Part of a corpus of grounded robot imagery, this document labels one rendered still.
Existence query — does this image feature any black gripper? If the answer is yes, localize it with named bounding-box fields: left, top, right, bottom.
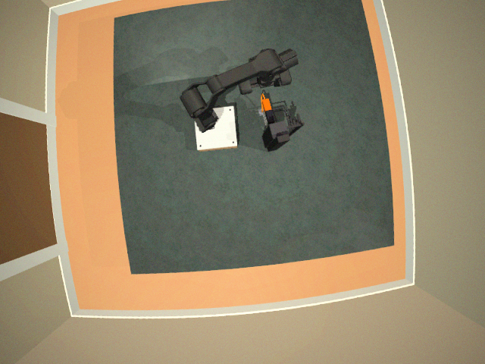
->
left=238, top=68, right=292, bottom=95

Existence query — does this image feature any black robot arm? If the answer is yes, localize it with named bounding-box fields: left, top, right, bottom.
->
left=180, top=49, right=299, bottom=133

